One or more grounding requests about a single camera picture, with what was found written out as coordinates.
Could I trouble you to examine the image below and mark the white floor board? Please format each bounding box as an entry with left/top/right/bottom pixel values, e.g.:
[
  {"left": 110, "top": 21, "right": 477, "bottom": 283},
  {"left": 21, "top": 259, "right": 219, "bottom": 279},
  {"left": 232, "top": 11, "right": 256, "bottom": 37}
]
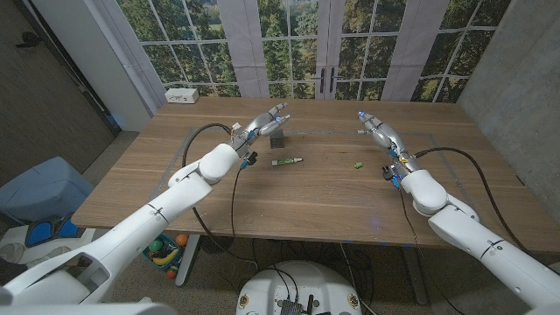
[{"left": 0, "top": 223, "right": 95, "bottom": 263}]

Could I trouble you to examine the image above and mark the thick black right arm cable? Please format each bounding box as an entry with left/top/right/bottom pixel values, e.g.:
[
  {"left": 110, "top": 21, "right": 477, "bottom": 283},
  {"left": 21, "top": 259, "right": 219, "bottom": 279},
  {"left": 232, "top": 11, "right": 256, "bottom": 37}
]
[{"left": 413, "top": 146, "right": 533, "bottom": 257}]

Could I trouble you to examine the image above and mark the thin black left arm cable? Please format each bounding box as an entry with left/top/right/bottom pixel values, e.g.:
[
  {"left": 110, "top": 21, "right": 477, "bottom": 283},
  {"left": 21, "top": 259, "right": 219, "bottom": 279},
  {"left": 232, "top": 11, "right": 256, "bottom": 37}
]
[{"left": 230, "top": 168, "right": 244, "bottom": 241}]

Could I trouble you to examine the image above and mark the white table leg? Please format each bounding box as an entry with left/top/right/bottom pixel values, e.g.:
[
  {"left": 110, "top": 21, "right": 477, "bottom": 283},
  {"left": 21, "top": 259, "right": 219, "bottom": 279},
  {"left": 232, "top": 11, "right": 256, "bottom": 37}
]
[{"left": 174, "top": 234, "right": 201, "bottom": 288}]

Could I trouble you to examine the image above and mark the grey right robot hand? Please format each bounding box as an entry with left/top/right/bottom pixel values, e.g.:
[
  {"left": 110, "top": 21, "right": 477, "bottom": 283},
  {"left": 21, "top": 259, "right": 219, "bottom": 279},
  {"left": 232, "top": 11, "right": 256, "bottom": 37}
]
[{"left": 356, "top": 110, "right": 413, "bottom": 165}]

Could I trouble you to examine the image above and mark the black round ribbed disc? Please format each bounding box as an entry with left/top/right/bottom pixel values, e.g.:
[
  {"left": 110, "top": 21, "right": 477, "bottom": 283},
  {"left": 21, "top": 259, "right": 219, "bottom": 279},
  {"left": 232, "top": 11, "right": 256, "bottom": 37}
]
[{"left": 199, "top": 234, "right": 235, "bottom": 255}]

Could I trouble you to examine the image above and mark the yellow toy banana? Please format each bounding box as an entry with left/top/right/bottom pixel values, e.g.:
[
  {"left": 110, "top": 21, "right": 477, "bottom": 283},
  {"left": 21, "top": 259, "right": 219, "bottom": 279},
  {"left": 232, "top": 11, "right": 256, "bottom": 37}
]
[{"left": 152, "top": 248, "right": 180, "bottom": 267}]

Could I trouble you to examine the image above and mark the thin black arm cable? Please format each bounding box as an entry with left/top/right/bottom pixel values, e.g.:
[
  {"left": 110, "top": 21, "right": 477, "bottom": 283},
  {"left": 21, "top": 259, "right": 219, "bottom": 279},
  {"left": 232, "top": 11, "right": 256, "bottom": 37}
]
[
  {"left": 230, "top": 168, "right": 244, "bottom": 241},
  {"left": 397, "top": 187, "right": 424, "bottom": 249}
]

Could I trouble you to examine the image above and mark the blue black foot pedal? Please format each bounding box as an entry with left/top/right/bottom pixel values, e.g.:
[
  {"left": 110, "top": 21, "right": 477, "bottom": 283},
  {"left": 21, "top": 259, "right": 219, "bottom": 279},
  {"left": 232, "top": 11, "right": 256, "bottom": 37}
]
[
  {"left": 24, "top": 217, "right": 61, "bottom": 249},
  {"left": 55, "top": 213, "right": 87, "bottom": 240}
]

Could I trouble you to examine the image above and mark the teal toy basket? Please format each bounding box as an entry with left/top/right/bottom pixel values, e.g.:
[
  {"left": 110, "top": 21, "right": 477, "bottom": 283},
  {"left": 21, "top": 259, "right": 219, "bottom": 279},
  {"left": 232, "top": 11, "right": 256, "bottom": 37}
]
[{"left": 146, "top": 233, "right": 186, "bottom": 281}]

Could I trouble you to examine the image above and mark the black door handle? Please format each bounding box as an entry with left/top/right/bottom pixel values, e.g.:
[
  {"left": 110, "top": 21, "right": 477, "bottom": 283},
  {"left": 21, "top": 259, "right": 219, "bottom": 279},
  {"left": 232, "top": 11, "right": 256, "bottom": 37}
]
[{"left": 16, "top": 31, "right": 44, "bottom": 49}]

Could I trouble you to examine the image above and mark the grey sneaker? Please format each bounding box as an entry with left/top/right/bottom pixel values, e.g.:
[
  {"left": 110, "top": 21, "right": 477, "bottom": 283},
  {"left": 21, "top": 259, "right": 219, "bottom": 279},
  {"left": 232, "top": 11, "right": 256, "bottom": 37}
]
[
  {"left": 0, "top": 242, "right": 26, "bottom": 263},
  {"left": 19, "top": 245, "right": 72, "bottom": 269}
]

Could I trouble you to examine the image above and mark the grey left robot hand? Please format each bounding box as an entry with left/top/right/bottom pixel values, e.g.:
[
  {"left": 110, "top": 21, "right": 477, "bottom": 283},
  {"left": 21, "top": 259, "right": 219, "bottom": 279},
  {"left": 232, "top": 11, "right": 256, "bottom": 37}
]
[{"left": 230, "top": 102, "right": 292, "bottom": 153}]

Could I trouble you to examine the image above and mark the grey table leg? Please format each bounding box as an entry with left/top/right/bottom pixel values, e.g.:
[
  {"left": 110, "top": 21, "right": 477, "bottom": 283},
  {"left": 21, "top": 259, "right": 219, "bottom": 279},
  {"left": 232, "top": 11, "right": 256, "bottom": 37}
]
[{"left": 401, "top": 244, "right": 431, "bottom": 306}]

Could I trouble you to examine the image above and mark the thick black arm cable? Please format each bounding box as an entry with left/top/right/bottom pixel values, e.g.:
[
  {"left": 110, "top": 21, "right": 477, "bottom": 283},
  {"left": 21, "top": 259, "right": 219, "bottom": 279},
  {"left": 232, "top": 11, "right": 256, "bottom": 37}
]
[
  {"left": 180, "top": 122, "right": 260, "bottom": 269},
  {"left": 413, "top": 146, "right": 533, "bottom": 257}
]

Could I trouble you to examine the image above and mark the printed window forest backdrop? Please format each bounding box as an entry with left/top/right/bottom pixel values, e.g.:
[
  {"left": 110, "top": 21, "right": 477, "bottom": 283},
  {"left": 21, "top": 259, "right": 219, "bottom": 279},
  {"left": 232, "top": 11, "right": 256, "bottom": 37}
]
[{"left": 94, "top": 0, "right": 513, "bottom": 104}]

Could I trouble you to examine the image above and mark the person's black trouser leg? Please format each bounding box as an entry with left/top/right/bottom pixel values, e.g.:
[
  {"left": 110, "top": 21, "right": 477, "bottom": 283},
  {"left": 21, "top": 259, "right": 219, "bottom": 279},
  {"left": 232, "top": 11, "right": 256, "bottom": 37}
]
[{"left": 0, "top": 257, "right": 27, "bottom": 285}]

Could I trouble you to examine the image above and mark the blue grey storage bin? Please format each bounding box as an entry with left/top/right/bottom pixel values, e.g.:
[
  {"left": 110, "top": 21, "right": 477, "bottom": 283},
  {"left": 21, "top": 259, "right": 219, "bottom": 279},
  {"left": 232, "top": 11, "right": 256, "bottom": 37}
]
[{"left": 0, "top": 156, "right": 95, "bottom": 225}]

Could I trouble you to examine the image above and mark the grey electronics module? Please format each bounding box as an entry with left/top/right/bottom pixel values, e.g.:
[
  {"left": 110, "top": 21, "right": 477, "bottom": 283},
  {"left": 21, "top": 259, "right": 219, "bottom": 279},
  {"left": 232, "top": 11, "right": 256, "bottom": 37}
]
[{"left": 279, "top": 299, "right": 304, "bottom": 315}]

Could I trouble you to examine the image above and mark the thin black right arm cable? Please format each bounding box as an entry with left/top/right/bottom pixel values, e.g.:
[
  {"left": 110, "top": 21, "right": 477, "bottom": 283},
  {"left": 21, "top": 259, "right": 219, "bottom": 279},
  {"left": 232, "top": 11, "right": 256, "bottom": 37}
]
[{"left": 397, "top": 187, "right": 424, "bottom": 249}]

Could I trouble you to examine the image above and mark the dark grey block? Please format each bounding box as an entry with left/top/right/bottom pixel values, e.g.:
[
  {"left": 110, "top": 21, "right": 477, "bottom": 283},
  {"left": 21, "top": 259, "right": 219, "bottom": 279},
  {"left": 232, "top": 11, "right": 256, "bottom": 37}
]
[{"left": 269, "top": 129, "right": 286, "bottom": 150}]

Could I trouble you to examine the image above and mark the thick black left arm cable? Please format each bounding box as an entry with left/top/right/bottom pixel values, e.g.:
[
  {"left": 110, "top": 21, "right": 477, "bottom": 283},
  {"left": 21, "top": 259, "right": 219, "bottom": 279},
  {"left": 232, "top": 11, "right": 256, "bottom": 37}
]
[{"left": 180, "top": 122, "right": 260, "bottom": 269}]

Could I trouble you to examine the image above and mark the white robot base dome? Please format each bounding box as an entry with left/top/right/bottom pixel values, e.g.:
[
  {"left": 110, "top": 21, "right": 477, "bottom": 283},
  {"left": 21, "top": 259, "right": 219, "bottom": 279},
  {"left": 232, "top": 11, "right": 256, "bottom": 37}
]
[{"left": 235, "top": 260, "right": 363, "bottom": 315}]

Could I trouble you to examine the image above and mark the white power strip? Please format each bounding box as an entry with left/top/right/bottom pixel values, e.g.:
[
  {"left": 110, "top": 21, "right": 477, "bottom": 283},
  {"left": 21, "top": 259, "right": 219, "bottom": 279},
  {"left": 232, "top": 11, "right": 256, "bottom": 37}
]
[{"left": 164, "top": 87, "right": 200, "bottom": 105}]

